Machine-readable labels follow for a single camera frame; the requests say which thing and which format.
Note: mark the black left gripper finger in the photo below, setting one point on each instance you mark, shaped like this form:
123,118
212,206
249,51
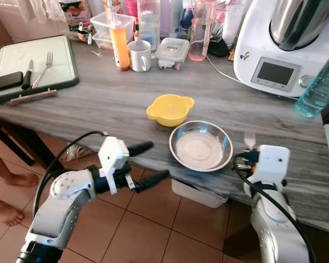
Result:
142,148
153,179

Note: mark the steel fork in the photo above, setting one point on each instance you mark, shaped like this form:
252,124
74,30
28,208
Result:
250,140
45,64

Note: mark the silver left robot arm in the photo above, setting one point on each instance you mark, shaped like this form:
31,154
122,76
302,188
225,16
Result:
60,208

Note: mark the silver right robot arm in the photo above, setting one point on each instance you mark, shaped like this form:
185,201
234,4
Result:
274,230

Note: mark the yellow plastic bowl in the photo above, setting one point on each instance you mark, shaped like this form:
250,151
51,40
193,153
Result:
170,109

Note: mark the white plastic bin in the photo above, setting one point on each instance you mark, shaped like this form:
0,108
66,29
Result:
200,194

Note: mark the patterned snack bag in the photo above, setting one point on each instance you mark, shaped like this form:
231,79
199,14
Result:
79,153

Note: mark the stainless steel bowl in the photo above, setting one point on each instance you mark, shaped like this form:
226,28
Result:
200,148

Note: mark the white ceramic mug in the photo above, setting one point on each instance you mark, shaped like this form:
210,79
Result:
138,57

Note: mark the blue clear water bottle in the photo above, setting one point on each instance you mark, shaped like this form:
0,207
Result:
318,87

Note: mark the orange sauce squeeze bottle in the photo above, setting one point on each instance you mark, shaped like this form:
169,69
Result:
119,49

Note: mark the glass food container with lid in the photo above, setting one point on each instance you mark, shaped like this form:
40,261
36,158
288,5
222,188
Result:
171,50

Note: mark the white floss pick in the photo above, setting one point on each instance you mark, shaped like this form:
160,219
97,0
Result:
96,53

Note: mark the dark wooden table leg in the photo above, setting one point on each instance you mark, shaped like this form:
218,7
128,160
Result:
22,145

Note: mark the white kitchen cooking appliance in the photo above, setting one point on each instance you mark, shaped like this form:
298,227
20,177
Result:
257,49

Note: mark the black pouch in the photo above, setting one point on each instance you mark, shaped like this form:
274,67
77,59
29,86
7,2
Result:
219,49

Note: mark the small hot sauce bottle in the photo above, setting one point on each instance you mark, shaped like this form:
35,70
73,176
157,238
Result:
136,33

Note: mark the pinkish flat bar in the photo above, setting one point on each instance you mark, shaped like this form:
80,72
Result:
33,96

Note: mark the white green-rimmed cutting board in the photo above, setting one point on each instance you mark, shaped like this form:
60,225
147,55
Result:
49,68

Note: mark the clear plastic tumbler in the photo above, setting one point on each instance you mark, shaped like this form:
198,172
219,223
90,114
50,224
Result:
149,24

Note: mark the pink clear plastic jug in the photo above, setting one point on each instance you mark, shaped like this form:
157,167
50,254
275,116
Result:
202,38

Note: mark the clear plastic storage box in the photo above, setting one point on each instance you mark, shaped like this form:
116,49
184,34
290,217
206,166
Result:
103,27

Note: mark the dark blue round container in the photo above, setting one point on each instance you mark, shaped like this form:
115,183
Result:
185,17

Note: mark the magenta plastic container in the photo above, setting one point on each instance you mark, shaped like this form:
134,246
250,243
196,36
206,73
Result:
131,8

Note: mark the steel mixing jug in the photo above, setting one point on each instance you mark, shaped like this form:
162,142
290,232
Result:
301,22

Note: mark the printed food package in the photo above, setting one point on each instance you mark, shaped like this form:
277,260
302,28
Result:
75,13

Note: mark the black phone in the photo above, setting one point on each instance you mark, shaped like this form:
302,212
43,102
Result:
4,82

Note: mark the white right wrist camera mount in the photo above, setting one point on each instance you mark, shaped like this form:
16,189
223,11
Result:
274,163

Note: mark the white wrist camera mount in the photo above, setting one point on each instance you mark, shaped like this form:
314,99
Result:
274,163
112,153

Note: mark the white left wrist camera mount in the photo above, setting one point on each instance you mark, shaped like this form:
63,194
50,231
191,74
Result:
112,153

